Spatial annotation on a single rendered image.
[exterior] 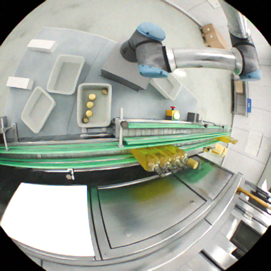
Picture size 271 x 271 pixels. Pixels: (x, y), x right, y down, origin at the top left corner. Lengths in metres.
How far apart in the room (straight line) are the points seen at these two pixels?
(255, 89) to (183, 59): 6.10
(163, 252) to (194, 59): 0.59
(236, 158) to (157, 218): 6.09
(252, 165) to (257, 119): 2.21
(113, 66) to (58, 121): 0.44
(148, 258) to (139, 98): 0.76
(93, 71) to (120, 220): 0.72
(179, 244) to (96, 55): 0.93
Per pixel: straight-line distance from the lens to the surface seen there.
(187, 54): 0.39
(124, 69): 0.56
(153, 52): 0.39
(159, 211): 0.40
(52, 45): 0.76
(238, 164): 6.39
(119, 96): 0.63
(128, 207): 0.40
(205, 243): 0.43
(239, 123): 6.15
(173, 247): 0.36
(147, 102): 0.69
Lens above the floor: 1.36
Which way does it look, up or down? 63 degrees down
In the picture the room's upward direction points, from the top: 124 degrees clockwise
